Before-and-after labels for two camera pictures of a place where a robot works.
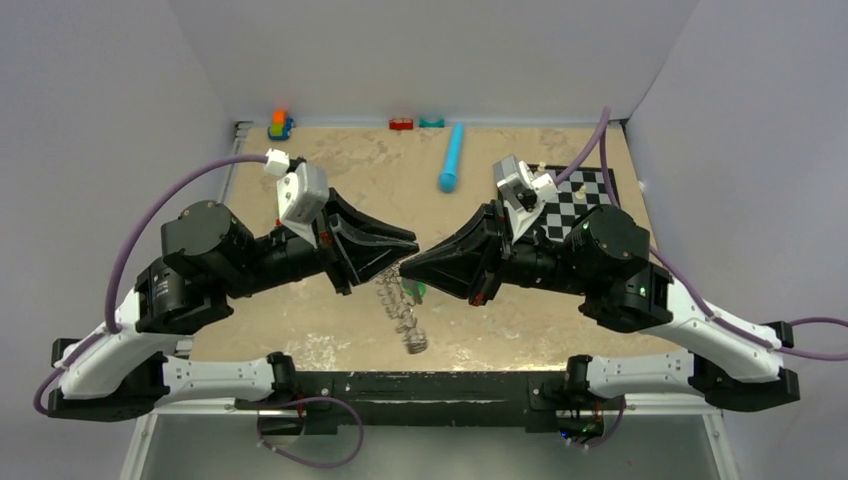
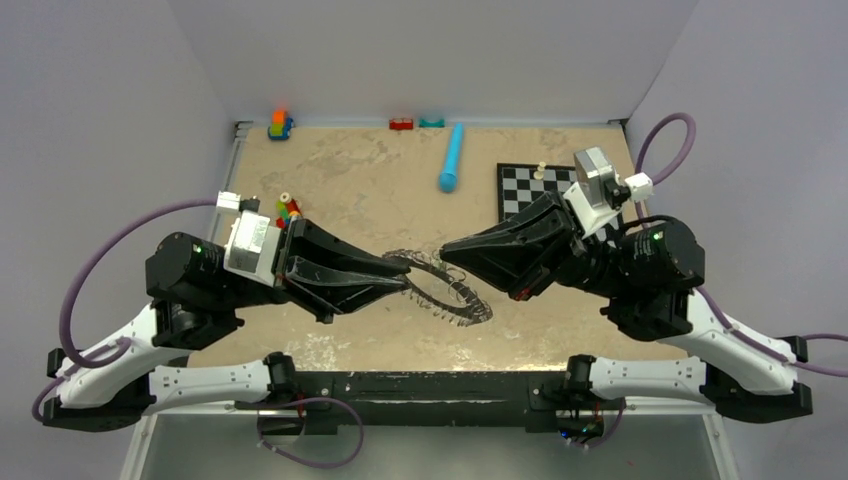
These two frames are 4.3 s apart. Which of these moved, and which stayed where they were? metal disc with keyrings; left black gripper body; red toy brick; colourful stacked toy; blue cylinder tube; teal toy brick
Moved: left black gripper body; metal disc with keyrings
Stayed: red toy brick; blue cylinder tube; colourful stacked toy; teal toy brick
